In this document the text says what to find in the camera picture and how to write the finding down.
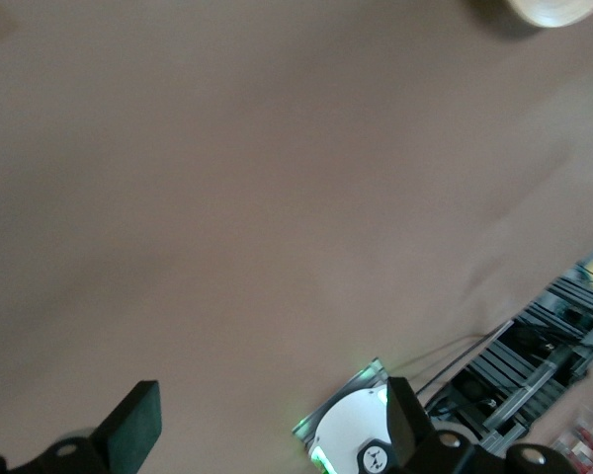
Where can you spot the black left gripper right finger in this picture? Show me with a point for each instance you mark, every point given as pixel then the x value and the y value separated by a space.
pixel 420 454

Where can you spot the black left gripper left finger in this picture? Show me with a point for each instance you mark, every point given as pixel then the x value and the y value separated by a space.
pixel 123 439

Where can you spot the round wooden plate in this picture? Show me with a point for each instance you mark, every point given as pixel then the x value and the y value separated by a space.
pixel 548 12

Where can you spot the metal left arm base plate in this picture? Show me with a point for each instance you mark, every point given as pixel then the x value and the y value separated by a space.
pixel 346 382

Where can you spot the aluminium profile frame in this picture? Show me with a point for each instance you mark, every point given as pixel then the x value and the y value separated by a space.
pixel 533 355

